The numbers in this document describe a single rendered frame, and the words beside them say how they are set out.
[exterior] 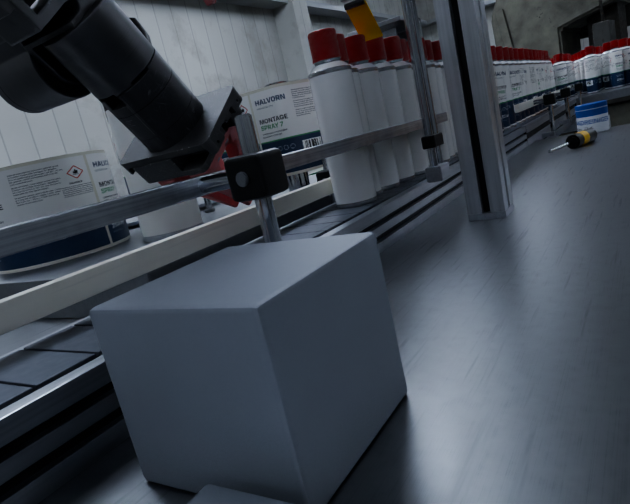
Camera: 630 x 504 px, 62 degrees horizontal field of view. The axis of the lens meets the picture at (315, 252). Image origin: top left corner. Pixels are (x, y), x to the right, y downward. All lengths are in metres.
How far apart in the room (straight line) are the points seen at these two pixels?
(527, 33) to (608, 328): 4.44
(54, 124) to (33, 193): 3.33
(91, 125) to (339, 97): 3.75
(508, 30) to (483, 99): 4.13
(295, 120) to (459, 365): 0.64
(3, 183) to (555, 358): 0.72
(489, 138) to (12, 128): 3.59
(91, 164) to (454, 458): 0.72
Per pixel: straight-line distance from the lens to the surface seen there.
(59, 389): 0.31
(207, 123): 0.42
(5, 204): 0.85
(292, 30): 6.30
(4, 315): 0.39
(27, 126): 4.05
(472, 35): 0.65
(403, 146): 0.77
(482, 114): 0.65
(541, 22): 4.71
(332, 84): 0.62
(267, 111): 0.89
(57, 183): 0.83
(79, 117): 4.27
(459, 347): 0.33
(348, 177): 0.63
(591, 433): 0.25
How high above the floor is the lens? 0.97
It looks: 12 degrees down
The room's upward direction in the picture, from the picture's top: 13 degrees counter-clockwise
